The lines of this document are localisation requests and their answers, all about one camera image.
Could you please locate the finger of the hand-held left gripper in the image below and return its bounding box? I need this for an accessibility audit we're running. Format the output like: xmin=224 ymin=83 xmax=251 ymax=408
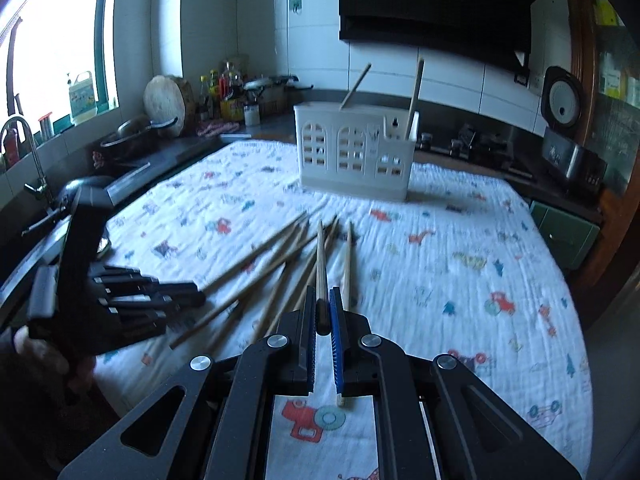
xmin=97 ymin=299 xmax=182 ymax=340
xmin=89 ymin=265 xmax=207 ymax=308

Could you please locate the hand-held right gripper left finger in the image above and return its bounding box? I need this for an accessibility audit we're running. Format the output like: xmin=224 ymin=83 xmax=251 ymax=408
xmin=57 ymin=305 xmax=321 ymax=480

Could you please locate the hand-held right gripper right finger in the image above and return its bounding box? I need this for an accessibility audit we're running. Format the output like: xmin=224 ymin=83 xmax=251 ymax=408
xmin=327 ymin=285 xmax=583 ymax=480

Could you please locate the dark-tipped wooden chopstick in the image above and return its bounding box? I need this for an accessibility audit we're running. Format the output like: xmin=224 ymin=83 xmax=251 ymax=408
xmin=316 ymin=220 xmax=332 ymax=337

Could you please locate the bunch of wooden chopsticks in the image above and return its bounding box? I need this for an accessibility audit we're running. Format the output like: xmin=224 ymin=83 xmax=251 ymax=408
xmin=169 ymin=211 xmax=357 ymax=408

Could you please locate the white plastic utensil holder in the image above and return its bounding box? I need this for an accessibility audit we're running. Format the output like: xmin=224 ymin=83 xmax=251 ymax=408
xmin=293 ymin=101 xmax=418 ymax=203

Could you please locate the person's left hand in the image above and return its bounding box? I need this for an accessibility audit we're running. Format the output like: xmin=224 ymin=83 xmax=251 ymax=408
xmin=12 ymin=327 xmax=98 ymax=401

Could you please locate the steel faucet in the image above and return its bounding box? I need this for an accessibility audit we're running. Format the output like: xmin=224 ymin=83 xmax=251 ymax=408
xmin=0 ymin=116 xmax=51 ymax=201

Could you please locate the printed blanket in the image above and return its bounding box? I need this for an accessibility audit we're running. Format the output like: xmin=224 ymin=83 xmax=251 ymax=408
xmin=95 ymin=140 xmax=593 ymax=480

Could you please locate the clear detergent bottle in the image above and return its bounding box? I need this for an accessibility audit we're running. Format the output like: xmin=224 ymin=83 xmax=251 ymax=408
xmin=66 ymin=71 xmax=97 ymax=123

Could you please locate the round wooden cutting board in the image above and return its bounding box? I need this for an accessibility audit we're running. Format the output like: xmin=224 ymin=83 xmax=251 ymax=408
xmin=143 ymin=75 xmax=195 ymax=137

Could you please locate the pink cloth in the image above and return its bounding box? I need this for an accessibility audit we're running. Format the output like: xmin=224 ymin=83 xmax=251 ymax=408
xmin=196 ymin=120 xmax=240 ymax=138

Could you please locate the green-framed window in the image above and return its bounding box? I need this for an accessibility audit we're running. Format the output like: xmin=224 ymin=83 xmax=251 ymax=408
xmin=0 ymin=0 xmax=121 ymax=171

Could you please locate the black gas stove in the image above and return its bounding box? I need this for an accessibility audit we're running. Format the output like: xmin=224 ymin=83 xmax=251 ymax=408
xmin=415 ymin=125 xmax=536 ymax=181

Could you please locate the silver lidded pot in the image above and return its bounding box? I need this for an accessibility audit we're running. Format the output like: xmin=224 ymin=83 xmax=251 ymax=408
xmin=243 ymin=74 xmax=313 ymax=113

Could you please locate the green cabinet door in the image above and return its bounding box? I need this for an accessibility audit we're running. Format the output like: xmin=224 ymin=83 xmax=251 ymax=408
xmin=530 ymin=200 xmax=601 ymax=271

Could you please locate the light wooden chopstick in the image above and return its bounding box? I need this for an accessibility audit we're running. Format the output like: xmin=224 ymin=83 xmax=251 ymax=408
xmin=405 ymin=58 xmax=425 ymax=140
xmin=340 ymin=63 xmax=372 ymax=111

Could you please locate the black rice cooker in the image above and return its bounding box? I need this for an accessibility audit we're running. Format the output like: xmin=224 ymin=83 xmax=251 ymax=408
xmin=541 ymin=65 xmax=608 ymax=196

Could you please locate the black range hood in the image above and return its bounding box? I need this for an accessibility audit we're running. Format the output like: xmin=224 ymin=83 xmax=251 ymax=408
xmin=334 ymin=0 xmax=553 ymax=72

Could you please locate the wooden glass-door cabinet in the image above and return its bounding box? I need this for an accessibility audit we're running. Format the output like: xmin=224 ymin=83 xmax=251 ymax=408
xmin=562 ymin=0 xmax=640 ymax=326

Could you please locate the steel pot with black handle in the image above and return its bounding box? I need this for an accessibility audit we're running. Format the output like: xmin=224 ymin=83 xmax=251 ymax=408
xmin=100 ymin=116 xmax=180 ymax=161

